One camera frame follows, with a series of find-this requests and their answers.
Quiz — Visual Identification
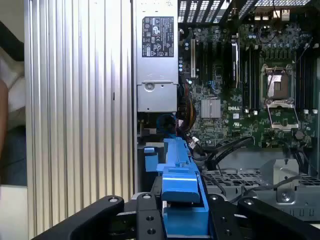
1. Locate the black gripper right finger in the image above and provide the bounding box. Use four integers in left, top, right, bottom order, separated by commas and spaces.
208, 193, 320, 240

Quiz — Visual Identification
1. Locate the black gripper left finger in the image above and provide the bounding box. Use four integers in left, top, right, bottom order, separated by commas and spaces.
31, 192, 166, 240

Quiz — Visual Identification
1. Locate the black disk wire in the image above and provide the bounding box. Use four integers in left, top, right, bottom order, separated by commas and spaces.
207, 142, 254, 171
205, 136, 254, 166

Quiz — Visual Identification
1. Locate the empty blue disk carrier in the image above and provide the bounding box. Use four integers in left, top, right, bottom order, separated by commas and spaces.
143, 146, 160, 173

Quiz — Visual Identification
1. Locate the white expansion slot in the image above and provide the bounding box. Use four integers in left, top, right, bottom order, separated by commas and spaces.
190, 38, 197, 79

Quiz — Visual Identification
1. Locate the dark grey PC case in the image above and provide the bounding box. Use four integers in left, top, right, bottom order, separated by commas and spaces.
132, 0, 320, 223

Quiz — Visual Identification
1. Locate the perforated metal drive cage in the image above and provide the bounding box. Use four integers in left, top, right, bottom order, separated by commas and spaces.
201, 158, 320, 223

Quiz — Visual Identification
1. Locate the green motherboard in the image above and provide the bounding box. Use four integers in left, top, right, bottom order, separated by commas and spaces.
178, 22, 320, 152

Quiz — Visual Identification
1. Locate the silver chipset heat sink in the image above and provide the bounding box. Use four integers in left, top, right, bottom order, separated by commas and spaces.
200, 99, 222, 119

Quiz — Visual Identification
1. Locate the metal socket cover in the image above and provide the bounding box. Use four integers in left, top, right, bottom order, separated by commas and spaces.
265, 99, 300, 130

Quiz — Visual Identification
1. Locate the silver power supply unit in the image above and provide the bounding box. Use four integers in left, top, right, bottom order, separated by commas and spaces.
136, 0, 180, 113

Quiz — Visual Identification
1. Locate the CPU socket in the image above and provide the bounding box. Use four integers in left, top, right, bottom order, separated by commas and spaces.
260, 63, 296, 101

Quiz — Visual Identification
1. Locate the black graphics card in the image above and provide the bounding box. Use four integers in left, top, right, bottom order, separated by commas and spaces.
229, 34, 242, 90

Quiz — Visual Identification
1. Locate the person in white shirt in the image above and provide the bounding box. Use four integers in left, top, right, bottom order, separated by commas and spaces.
0, 46, 28, 187

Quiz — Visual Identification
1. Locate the blue data cable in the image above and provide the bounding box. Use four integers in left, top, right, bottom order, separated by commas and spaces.
155, 113, 176, 137

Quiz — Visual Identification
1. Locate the coloured power wire bundle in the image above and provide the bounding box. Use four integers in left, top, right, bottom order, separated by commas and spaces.
176, 82, 197, 131

